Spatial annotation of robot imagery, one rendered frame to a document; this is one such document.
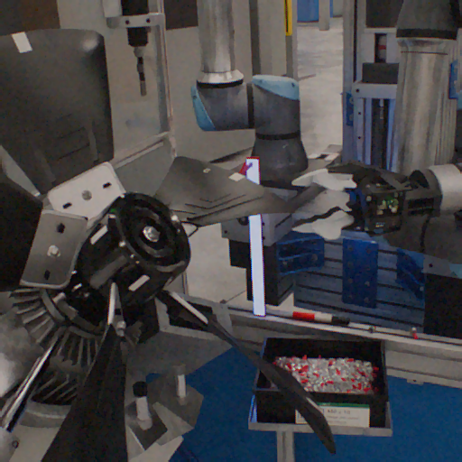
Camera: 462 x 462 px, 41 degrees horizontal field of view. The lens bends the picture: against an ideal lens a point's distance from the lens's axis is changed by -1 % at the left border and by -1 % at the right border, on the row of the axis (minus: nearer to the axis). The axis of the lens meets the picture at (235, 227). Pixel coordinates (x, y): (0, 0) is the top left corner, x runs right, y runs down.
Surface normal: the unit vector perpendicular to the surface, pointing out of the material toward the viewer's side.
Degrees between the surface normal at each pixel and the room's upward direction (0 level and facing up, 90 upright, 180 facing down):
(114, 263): 91
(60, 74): 46
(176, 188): 7
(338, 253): 90
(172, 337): 125
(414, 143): 82
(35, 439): 50
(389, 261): 90
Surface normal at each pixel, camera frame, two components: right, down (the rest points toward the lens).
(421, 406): -0.40, 0.36
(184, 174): 0.07, -0.86
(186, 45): 0.75, 0.21
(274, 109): 0.02, 0.37
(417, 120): -0.26, 0.23
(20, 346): 0.67, -0.52
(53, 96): 0.15, -0.36
